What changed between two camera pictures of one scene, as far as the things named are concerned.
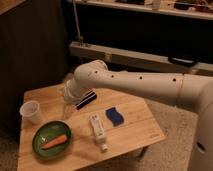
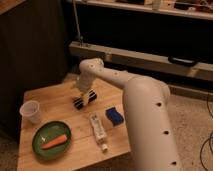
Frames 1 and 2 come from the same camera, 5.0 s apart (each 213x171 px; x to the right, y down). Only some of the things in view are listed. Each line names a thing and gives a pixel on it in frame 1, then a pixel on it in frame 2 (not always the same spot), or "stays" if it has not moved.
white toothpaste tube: (99, 130) stays
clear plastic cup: (30, 111) stays
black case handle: (181, 62) stays
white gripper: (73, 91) → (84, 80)
